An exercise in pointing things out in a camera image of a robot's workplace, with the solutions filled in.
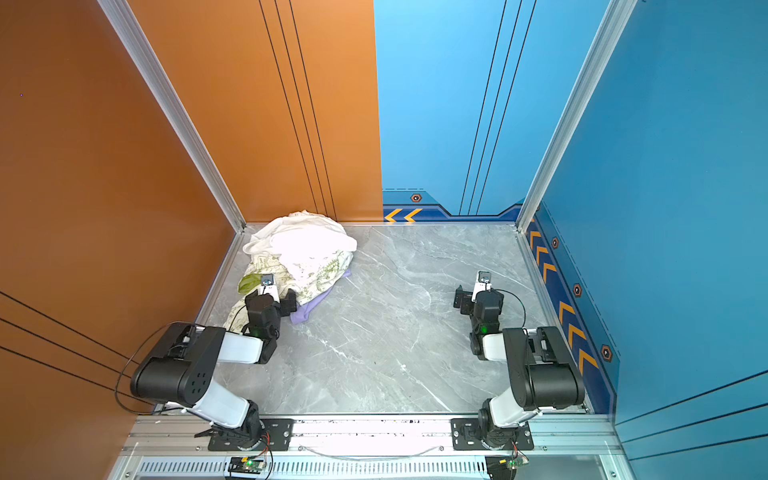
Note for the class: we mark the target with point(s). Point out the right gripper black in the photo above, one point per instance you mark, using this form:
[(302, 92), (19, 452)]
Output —
[(462, 299)]

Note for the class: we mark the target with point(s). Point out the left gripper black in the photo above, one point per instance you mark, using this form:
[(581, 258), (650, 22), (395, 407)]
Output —
[(287, 303)]

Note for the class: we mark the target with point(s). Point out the purple cloth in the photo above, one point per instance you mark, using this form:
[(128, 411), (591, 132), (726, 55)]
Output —
[(310, 298)]

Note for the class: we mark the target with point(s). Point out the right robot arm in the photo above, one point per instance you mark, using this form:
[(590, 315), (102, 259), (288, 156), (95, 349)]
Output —
[(542, 374)]

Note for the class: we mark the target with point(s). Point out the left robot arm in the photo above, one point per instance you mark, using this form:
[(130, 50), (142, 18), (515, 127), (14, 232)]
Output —
[(179, 369)]

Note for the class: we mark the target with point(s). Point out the cream cloth green print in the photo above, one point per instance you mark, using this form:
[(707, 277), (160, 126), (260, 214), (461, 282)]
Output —
[(318, 276)]

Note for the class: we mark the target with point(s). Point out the plain white cloth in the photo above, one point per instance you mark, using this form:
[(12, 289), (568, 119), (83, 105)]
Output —
[(304, 243)]

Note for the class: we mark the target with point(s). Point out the left green circuit board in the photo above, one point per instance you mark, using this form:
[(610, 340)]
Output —
[(248, 467)]

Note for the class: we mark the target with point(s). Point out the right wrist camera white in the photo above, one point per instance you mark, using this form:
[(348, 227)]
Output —
[(482, 283)]

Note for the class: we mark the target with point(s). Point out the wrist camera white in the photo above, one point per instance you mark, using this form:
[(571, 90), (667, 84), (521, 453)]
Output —
[(482, 283), (268, 287)]

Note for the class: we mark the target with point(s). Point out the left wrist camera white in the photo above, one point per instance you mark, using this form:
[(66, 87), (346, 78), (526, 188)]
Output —
[(268, 287)]

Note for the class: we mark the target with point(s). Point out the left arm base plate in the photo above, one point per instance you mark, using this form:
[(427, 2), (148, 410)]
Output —
[(274, 434)]

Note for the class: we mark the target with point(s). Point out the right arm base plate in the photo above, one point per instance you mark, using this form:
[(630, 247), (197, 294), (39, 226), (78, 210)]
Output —
[(467, 435)]

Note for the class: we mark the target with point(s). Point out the front aluminium rail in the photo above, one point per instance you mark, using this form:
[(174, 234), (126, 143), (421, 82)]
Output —
[(369, 435)]

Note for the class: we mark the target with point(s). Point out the right aluminium corner post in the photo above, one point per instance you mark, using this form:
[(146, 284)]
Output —
[(608, 34)]

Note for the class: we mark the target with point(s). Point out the aluminium corner post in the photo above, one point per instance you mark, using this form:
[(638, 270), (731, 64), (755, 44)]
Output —
[(129, 31), (608, 34)]

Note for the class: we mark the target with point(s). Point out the left aluminium corner post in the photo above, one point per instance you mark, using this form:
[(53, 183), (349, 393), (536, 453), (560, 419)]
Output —
[(129, 31)]

